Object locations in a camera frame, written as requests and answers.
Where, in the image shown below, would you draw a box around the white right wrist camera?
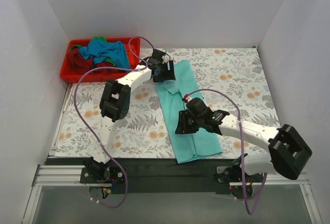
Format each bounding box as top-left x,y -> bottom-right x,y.
181,94 -> 194,104

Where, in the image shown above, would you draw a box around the dark red t shirt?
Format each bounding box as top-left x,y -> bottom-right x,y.
68,47 -> 115,75

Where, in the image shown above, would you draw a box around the red plastic bin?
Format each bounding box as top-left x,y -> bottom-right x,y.
60,38 -> 140,83

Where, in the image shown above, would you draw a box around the orange t shirt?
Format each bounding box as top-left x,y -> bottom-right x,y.
125,44 -> 139,70

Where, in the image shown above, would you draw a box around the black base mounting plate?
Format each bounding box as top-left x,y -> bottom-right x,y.
79,157 -> 265,195

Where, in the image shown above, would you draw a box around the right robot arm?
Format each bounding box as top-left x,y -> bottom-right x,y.
175,98 -> 312,182

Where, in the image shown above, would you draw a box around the floral table mat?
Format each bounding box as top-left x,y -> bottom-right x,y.
50,48 -> 279,158

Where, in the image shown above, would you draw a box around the aluminium frame rail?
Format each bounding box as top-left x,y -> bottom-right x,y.
32,165 -> 309,186

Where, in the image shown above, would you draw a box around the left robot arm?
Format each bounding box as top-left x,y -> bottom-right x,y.
84,49 -> 175,183

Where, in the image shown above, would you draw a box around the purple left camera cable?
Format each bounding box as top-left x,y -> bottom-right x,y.
73,37 -> 155,163

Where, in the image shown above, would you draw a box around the blue t shirt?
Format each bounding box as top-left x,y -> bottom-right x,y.
77,37 -> 130,74

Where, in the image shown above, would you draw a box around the mint green t shirt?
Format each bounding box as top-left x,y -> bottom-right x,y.
155,59 -> 223,164

